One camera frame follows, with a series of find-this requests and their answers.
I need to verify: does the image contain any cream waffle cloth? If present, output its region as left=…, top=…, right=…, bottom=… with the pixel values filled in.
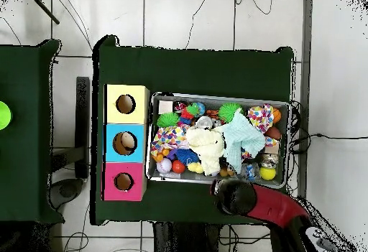
left=185, top=126, right=226, bottom=177

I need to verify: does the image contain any mint green waffle cloth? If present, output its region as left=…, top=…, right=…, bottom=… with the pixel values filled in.
left=213, top=109, right=267, bottom=175

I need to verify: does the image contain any wooden box with three holes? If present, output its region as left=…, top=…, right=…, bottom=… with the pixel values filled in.
left=101, top=83, right=151, bottom=202

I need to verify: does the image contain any small polka dot cloth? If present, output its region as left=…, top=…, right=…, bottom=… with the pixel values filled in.
left=149, top=123, right=192, bottom=157

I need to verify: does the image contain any crushed silver can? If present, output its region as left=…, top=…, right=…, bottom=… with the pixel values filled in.
left=194, top=115, right=214, bottom=130

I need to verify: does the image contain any plain wooden block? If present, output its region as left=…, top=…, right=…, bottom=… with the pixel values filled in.
left=158, top=100, right=174, bottom=114

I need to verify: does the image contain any large green spiky ball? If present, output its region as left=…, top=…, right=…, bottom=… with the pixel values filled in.
left=217, top=102, right=244, bottom=124

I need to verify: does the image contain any dark green tablecloth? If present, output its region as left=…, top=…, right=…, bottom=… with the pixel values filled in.
left=0, top=39, right=65, bottom=224
left=91, top=34, right=295, bottom=225

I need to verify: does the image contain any large polka dot cloth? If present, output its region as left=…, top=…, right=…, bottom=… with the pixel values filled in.
left=247, top=103, right=280, bottom=149

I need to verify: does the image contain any yellow ball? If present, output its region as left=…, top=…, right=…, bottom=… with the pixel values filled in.
left=259, top=166, right=277, bottom=182

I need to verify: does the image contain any black monitor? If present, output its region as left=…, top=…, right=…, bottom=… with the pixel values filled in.
left=75, top=76, right=91, bottom=178

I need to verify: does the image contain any grey stand base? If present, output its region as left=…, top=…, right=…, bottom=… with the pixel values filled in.
left=49, top=177, right=85, bottom=210

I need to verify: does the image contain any bright green round lid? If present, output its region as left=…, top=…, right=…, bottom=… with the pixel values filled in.
left=0, top=101, right=12, bottom=131

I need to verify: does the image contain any black rod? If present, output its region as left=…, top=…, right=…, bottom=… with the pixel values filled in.
left=29, top=0, right=60, bottom=25

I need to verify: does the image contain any silver wire mesh bin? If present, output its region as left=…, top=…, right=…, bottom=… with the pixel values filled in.
left=145, top=91, right=291, bottom=190

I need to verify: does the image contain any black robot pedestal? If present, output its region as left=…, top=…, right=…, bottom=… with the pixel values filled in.
left=152, top=221, right=222, bottom=252

